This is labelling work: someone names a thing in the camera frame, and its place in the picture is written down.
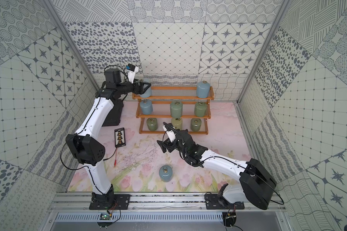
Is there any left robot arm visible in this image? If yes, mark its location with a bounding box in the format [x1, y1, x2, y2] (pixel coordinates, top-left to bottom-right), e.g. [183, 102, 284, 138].
[66, 64, 151, 208]

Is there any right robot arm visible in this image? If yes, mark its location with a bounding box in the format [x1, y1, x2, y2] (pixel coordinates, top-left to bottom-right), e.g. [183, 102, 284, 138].
[157, 127, 284, 210]

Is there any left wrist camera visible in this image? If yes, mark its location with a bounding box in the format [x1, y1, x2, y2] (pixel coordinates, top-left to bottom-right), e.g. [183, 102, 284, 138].
[126, 64, 139, 83]

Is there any green canister middle right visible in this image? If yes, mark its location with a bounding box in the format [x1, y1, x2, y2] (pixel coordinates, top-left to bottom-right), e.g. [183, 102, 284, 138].
[194, 102, 207, 117]

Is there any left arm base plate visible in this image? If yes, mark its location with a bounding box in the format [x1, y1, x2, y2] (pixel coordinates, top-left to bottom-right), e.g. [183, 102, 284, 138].
[89, 192, 131, 210]

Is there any wooden three-tier shelf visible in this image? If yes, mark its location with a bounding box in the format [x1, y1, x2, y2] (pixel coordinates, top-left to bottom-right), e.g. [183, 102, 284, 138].
[136, 86, 215, 135]

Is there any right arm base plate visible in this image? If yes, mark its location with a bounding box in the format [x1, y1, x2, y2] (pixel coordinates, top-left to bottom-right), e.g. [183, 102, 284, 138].
[204, 193, 245, 210]

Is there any aluminium mounting rail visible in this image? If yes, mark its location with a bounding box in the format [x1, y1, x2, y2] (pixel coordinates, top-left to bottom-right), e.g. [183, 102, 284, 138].
[50, 192, 287, 213]

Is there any black connector board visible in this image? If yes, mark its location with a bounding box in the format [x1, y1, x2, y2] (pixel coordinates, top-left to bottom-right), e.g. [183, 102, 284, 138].
[114, 128, 126, 148]

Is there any yellow canister bottom centre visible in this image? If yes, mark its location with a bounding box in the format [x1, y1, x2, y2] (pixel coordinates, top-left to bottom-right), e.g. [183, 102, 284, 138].
[171, 118, 183, 130]

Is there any black plastic tool case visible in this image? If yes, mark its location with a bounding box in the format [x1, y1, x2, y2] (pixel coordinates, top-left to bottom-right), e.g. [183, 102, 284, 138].
[102, 99, 123, 127]

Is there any green canister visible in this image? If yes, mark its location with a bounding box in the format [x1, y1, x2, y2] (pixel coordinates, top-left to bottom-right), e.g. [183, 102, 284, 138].
[147, 117, 158, 131]
[194, 102, 207, 117]
[170, 101, 183, 118]
[190, 118, 202, 132]

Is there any green canister bottom right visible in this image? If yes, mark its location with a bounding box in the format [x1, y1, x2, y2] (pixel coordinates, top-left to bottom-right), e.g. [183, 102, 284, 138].
[190, 118, 202, 132]

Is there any green canister middle centre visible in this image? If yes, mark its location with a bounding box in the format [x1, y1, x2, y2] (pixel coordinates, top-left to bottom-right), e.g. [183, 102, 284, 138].
[170, 101, 183, 118]

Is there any green canister bottom left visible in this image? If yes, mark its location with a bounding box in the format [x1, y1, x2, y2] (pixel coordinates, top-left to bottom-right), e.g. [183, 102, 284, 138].
[147, 117, 158, 131]

